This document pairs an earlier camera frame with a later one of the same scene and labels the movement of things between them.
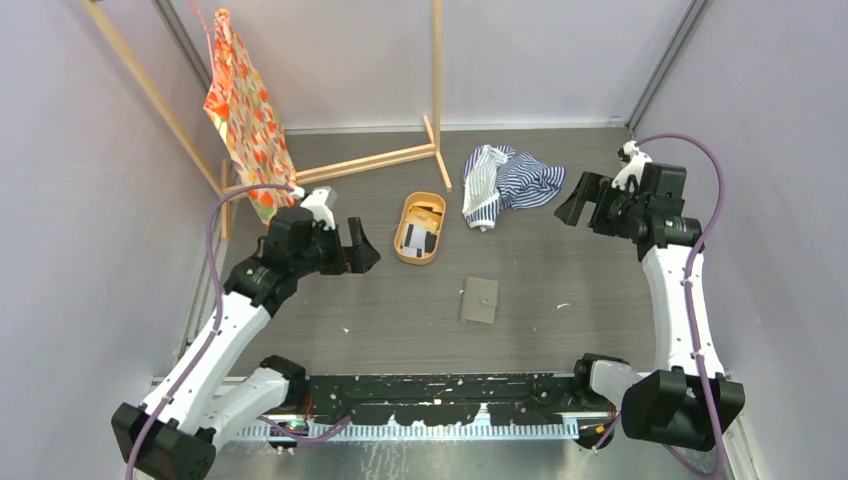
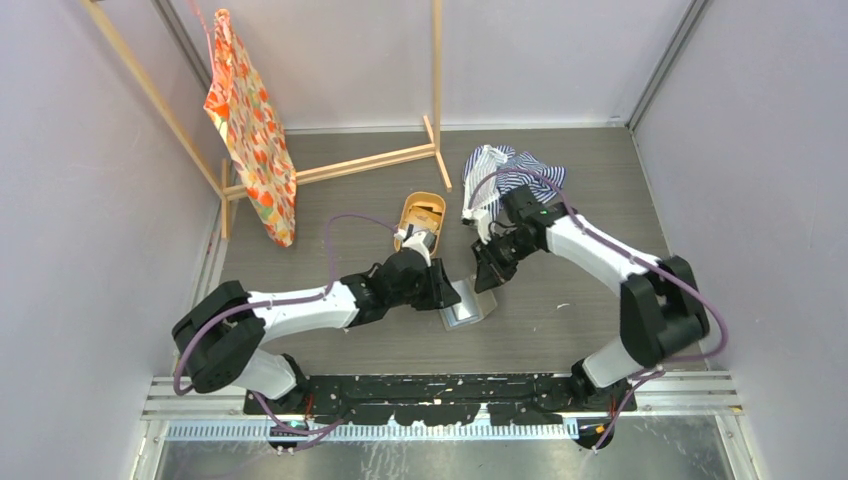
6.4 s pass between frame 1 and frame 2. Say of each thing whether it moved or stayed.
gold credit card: stayed
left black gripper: moved
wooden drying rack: stayed
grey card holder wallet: moved
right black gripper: moved
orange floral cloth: stayed
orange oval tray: stayed
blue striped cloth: stayed
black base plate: stayed
